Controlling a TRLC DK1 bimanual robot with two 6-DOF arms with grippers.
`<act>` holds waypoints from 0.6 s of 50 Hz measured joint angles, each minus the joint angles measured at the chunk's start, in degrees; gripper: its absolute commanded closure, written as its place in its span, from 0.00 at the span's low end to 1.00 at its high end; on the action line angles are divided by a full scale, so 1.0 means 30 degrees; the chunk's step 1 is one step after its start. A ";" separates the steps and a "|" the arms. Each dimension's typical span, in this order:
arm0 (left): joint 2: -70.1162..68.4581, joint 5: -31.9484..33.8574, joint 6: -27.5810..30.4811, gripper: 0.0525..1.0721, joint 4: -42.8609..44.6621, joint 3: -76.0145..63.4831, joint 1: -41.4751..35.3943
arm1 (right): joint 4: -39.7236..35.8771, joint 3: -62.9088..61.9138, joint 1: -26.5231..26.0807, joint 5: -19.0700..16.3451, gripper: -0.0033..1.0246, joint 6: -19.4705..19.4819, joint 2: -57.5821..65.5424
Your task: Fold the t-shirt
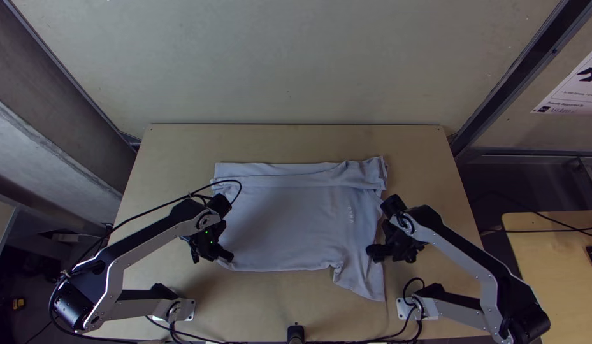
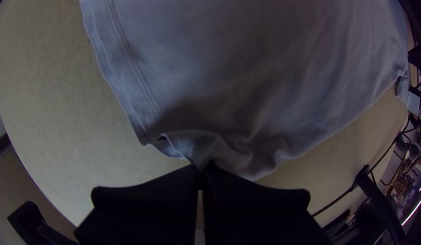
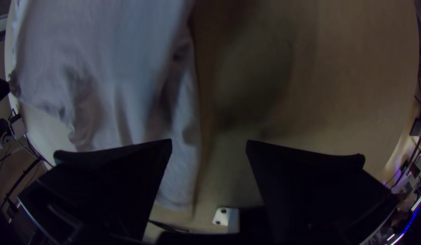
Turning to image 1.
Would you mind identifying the light grey t-shirt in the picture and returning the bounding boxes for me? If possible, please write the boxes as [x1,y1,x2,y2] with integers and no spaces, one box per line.
[210,155,389,303]

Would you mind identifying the pale wooden side table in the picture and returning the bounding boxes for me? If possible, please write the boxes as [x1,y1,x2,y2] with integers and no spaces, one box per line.
[502,210,592,344]

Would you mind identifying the black cable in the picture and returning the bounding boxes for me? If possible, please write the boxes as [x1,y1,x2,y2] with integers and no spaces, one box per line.
[352,276,426,344]
[61,179,243,283]
[467,190,592,240]
[145,315,239,344]

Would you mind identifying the white wall poster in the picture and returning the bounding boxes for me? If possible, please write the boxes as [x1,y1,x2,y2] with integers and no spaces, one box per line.
[531,40,592,117]

